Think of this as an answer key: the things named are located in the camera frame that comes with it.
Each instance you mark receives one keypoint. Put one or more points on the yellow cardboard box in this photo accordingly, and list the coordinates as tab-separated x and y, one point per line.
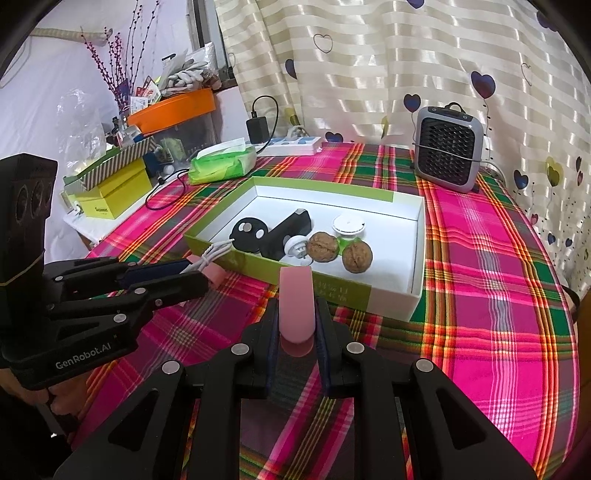
115	194

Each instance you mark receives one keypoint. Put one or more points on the white round ribbed cap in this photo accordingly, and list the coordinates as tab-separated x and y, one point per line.
295	247

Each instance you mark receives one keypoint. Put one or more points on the striped box lid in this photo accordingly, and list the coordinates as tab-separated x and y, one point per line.
120	159

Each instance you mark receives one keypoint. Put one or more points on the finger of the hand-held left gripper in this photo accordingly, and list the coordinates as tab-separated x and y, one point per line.
175	288
152	272

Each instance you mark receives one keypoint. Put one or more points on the person's left hand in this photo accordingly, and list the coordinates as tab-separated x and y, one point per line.
57	407

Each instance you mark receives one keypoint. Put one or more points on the clear plastic bag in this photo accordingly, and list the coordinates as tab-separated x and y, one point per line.
83	134

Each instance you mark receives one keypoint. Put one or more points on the walnut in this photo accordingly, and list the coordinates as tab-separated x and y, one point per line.
356	257
323	247

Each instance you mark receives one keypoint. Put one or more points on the beige pole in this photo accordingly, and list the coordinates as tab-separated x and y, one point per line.
69	36

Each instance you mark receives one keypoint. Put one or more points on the green tissue pack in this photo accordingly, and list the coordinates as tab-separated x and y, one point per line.
221	166

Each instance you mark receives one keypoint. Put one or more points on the pink clip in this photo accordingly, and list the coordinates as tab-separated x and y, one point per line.
298	304
213	274

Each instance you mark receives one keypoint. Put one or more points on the heart print striped curtain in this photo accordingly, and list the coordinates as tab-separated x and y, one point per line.
369	60

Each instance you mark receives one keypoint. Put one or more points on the purple dried flower branches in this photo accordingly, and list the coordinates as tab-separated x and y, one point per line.
115	76

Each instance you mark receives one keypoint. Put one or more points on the black charger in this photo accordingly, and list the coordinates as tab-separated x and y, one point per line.
257	130

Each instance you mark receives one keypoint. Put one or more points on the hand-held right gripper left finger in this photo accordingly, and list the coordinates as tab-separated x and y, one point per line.
272	350

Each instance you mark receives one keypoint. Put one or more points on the grey mini fan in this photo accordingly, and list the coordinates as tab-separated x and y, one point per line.
445	143

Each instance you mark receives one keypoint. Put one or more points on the green and white suction holder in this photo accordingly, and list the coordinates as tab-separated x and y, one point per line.
348	225

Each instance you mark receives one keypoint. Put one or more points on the plaid tablecloth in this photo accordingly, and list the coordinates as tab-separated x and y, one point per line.
485	323

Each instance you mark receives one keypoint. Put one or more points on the black round disc mount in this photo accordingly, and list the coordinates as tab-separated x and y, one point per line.
244	237

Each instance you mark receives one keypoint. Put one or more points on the clear storage bin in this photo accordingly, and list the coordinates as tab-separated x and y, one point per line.
194	131

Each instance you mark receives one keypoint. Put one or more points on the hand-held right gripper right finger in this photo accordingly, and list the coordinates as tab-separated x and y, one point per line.
323	357

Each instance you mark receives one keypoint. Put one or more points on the black rectangular device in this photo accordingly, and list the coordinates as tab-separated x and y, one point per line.
281	235

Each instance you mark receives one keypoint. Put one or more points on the white work gloves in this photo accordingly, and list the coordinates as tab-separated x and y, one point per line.
189	74

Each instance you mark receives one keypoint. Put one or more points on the green and white cardboard box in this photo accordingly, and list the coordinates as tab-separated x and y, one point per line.
388	230

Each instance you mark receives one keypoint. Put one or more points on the white power strip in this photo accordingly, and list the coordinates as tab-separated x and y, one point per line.
291	145

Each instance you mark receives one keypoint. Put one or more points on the orange tray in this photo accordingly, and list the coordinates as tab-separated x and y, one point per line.
175	108

